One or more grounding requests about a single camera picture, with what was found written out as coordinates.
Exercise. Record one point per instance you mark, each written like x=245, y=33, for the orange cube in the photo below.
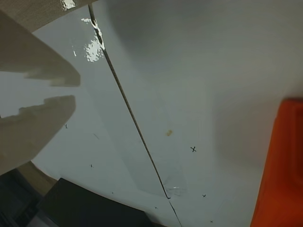
x=281, y=165

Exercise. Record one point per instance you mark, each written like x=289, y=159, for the white paper sheet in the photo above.
x=90, y=113
x=213, y=71

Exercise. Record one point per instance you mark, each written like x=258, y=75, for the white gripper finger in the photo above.
x=35, y=59
x=35, y=127

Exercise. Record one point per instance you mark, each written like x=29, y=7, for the dark brown open box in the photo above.
x=90, y=205

